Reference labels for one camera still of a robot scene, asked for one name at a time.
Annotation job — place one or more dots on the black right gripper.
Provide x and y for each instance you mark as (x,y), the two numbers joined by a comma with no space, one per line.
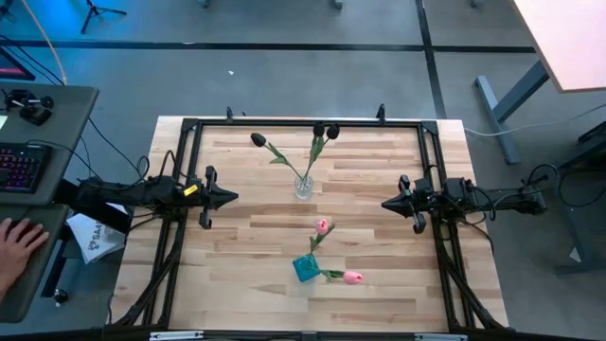
(423,201)

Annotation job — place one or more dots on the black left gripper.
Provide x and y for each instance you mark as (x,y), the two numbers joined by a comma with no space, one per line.
(209,199)

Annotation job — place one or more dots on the black artificial tulip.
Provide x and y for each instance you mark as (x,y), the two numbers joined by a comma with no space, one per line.
(258,139)
(318,129)

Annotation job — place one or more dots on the pink artificial tulip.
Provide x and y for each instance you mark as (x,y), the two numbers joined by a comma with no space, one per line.
(322,226)
(352,277)

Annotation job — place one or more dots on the green flower stem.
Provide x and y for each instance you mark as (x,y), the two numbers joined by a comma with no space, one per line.
(333,131)

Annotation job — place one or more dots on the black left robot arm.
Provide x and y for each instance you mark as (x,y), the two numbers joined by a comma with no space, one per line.
(118,192)

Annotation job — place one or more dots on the clear cut-glass vase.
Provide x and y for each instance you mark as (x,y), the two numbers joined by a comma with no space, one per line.
(304,188)

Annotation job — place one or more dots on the blue glass vase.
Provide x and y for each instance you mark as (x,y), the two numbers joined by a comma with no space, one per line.
(305,269)

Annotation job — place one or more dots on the grey desk leg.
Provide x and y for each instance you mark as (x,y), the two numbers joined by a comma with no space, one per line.
(502,118)

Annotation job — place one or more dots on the dark equipment stand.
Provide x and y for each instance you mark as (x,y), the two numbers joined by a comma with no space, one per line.
(584,199)

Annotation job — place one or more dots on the grey side desk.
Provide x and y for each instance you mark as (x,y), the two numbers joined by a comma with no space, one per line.
(52,123)

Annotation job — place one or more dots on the backlit black keyboard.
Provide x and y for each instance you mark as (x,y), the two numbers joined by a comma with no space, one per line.
(21,168)

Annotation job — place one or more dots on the grey lower desk panel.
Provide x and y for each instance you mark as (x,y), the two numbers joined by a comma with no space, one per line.
(33,284)

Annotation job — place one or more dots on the person's hand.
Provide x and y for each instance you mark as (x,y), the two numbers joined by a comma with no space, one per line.
(16,248)

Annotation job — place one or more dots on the black tripod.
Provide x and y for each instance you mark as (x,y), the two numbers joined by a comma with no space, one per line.
(97,9)

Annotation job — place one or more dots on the light wooden desk top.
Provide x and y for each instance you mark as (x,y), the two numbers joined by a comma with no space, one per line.
(568,42)

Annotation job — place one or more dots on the black aluminium table frame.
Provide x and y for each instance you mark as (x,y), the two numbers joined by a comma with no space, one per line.
(191,142)

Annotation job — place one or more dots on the black frame clamp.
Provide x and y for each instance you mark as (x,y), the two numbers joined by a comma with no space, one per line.
(381,112)
(229,113)

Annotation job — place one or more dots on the silver metal bracket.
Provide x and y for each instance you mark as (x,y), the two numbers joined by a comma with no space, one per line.
(440,337)
(175,335)

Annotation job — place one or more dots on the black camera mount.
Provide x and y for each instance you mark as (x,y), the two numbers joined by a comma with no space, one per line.
(33,111)

